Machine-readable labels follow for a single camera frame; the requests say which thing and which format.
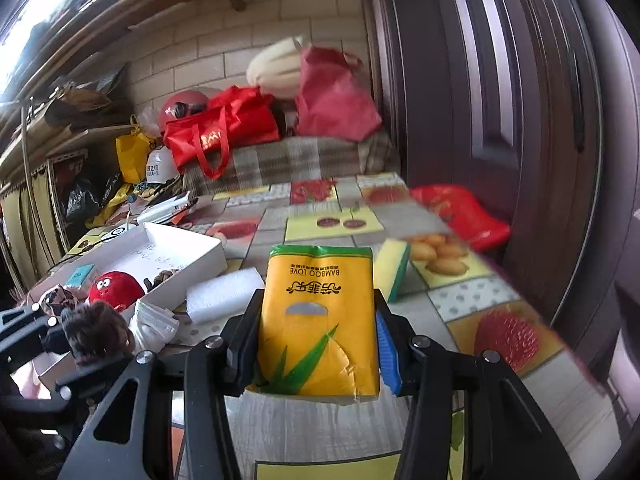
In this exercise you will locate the yellow tissue pack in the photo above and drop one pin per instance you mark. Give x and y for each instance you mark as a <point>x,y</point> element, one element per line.
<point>315,320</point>

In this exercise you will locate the brown panelled door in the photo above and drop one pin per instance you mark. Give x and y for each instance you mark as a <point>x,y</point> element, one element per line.
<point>475,85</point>

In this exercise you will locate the long white box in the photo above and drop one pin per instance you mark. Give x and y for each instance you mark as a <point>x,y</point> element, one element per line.
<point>160,210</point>

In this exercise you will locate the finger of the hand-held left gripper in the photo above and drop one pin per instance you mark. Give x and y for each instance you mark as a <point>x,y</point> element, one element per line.
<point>30,330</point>
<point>92,372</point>

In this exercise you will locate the brown fuzzy toy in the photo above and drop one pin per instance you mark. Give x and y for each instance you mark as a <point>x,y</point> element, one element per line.
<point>100,327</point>

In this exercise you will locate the crumpled red plastic bag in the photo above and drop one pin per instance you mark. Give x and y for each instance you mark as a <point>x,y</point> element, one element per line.
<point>465,215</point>

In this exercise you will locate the white foam block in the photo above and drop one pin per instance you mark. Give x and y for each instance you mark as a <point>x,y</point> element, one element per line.
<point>222,292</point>

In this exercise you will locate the black plastic bag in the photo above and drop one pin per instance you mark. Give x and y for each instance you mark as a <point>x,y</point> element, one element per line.
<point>82,200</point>

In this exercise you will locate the plaid blanket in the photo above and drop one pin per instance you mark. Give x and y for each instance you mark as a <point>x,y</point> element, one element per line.
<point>300,157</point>

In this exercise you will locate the brown cardboard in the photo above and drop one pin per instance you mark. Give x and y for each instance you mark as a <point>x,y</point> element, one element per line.
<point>80,105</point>

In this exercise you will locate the clear plastic bag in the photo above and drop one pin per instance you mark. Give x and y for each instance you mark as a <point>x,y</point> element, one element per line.
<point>147,120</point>

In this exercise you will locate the red helmet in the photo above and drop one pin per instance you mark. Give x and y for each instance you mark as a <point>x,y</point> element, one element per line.
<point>187,96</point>

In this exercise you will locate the small teal box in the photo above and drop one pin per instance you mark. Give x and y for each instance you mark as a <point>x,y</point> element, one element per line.
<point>80,276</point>

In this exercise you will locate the white helmet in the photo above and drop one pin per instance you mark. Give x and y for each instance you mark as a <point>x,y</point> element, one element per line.
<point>160,167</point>

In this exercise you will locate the yellow bag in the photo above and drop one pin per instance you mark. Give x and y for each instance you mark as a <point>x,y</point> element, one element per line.
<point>132,155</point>

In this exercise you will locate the yellow green sponge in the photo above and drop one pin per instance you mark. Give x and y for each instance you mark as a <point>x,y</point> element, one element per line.
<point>392,265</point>

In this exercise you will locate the white crumpled cloth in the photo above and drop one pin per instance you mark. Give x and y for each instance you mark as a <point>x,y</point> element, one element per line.
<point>155,327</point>

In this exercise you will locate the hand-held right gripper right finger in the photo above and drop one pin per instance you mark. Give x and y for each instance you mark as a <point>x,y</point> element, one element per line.
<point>389,360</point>

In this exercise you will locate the red tote bag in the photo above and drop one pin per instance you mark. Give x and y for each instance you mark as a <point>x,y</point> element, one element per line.
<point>220,130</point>

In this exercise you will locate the large red plastic bag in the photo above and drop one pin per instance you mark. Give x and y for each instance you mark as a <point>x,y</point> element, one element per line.
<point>335,100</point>

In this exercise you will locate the red ball toy with eyes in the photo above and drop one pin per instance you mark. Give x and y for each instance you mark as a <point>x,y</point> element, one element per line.
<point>117,290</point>

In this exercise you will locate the white cardboard box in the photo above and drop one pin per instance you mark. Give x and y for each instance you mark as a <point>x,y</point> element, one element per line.
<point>165,255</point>

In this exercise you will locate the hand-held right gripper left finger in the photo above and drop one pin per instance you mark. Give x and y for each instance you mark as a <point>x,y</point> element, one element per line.
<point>242,355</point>

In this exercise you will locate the pink patterned scrunchie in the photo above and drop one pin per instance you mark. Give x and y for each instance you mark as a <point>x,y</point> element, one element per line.
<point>57,300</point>

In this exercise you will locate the wooden shelf unit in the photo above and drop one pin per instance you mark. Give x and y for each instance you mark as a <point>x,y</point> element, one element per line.
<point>65,140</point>

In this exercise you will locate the fruit print tablecloth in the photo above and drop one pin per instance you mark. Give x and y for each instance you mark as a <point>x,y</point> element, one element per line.
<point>320,430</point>

